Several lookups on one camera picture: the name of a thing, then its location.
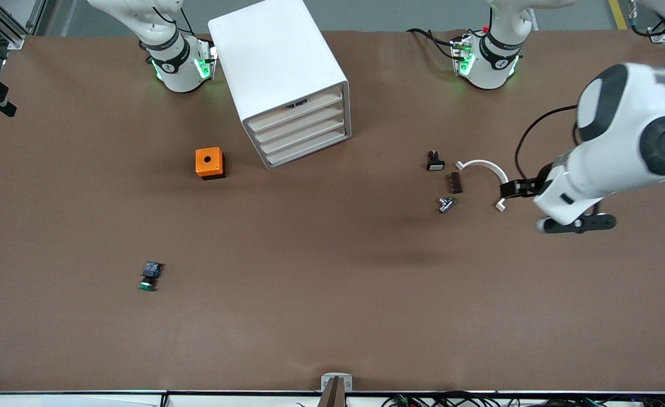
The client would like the green push button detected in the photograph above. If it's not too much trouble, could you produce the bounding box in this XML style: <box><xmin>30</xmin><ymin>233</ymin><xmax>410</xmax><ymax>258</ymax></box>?
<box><xmin>138</xmin><ymin>261</ymin><xmax>165</xmax><ymax>292</ymax></box>

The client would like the orange button box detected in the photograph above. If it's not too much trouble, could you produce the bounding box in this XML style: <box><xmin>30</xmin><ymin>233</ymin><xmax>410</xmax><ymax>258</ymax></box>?
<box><xmin>195</xmin><ymin>147</ymin><xmax>226</xmax><ymax>180</ymax></box>

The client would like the white curved plastic clip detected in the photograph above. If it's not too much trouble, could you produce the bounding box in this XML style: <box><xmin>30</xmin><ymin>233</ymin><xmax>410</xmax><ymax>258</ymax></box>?
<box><xmin>455</xmin><ymin>159</ymin><xmax>510</xmax><ymax>213</ymax></box>

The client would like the dark brown bar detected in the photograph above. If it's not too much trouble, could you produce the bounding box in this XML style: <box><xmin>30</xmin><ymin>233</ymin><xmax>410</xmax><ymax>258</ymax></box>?
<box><xmin>317</xmin><ymin>376</ymin><xmax>347</xmax><ymax>407</ymax></box>

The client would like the black left base cable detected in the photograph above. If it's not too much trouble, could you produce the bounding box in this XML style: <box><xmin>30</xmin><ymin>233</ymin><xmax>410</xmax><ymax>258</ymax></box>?
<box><xmin>406</xmin><ymin>27</ymin><xmax>459</xmax><ymax>60</ymax></box>

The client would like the black cable bundle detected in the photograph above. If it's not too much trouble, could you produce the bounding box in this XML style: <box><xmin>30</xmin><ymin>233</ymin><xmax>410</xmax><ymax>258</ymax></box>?
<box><xmin>381</xmin><ymin>390</ymin><xmax>665</xmax><ymax>407</ymax></box>

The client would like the grey metal bracket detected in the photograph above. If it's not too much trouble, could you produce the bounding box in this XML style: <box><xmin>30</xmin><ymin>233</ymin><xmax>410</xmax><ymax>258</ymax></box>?
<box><xmin>321</xmin><ymin>373</ymin><xmax>353</xmax><ymax>392</ymax></box>

